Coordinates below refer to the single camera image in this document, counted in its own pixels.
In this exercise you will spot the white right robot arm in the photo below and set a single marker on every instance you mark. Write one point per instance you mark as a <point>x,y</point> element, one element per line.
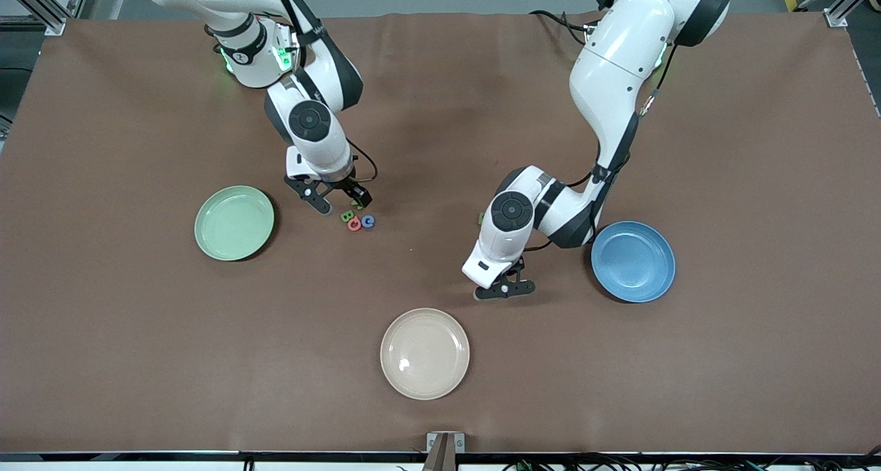
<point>323,147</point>

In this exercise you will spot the metal base connector box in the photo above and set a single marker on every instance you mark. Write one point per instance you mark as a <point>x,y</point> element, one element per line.
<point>282,58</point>

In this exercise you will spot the blue capital letter C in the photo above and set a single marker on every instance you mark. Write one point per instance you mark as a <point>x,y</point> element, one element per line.
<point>364,222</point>

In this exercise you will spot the brown table cover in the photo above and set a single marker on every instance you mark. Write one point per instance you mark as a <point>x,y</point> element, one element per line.
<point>440,147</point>

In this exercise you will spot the blue plate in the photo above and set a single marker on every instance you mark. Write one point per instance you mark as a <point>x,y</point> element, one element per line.
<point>633,278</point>

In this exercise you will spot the light green plate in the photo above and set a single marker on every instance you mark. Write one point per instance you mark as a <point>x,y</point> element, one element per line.
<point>230,233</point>

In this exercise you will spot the green letter B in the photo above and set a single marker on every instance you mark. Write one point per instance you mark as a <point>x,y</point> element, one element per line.
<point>347,216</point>

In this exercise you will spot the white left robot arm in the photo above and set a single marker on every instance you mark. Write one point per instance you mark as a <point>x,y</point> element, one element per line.
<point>619,78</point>

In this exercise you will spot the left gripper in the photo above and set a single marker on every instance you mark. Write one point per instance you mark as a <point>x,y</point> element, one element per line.
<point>519,265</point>

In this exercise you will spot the red round letter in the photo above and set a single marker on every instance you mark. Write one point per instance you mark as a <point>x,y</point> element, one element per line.
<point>354,229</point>

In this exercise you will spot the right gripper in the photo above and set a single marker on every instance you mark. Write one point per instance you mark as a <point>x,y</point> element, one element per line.
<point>349,187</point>

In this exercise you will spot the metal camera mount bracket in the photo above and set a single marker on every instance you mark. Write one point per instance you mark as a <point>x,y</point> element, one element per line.
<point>444,457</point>

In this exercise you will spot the beige plate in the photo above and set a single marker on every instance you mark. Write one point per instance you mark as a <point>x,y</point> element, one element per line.
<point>425,354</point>

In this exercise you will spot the aluminium frame post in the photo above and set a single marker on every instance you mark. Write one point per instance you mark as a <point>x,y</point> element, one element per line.
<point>836,16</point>
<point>54,25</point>

